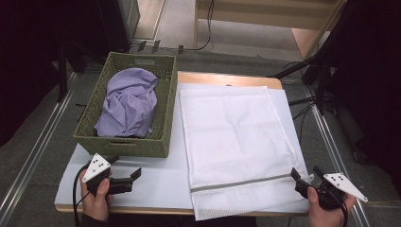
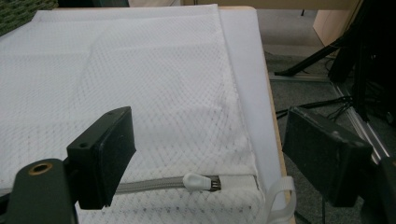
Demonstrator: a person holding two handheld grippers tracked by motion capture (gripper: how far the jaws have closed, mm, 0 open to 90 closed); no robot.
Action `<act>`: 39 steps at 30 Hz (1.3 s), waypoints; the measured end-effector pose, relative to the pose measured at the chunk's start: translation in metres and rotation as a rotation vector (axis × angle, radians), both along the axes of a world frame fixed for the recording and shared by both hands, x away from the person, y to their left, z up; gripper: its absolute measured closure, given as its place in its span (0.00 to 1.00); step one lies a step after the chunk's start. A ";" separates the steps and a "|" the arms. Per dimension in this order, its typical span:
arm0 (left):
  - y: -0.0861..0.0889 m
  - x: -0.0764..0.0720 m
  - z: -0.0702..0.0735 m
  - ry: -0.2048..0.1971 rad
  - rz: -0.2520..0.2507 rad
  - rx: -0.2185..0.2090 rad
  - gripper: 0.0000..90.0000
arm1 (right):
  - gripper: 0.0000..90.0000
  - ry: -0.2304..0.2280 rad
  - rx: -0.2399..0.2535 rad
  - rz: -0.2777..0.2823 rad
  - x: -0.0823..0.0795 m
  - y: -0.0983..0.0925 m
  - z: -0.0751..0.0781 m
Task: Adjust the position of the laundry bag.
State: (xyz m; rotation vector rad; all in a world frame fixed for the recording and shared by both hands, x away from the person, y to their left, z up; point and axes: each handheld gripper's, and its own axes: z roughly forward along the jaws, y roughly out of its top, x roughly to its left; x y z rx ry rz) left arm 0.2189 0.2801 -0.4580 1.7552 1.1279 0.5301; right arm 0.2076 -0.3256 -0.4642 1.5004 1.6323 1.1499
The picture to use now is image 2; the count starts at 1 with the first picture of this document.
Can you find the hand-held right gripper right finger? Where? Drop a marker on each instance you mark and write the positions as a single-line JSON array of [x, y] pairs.
[[327, 155]]

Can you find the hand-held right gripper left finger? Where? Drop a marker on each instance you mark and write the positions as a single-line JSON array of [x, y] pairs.
[[106, 155]]

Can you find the white mesh laundry bag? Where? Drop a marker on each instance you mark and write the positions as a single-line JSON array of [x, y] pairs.
[[155, 77]]

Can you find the green woven basket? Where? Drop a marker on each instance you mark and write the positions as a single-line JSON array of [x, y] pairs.
[[18, 14]]

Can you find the black metal stand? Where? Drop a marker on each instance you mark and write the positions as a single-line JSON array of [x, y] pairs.
[[367, 62]]

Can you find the light wooden furniture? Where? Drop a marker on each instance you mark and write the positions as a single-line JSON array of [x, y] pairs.
[[330, 25]]

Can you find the metal floor rail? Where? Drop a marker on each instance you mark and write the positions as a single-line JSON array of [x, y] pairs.
[[361, 124]]

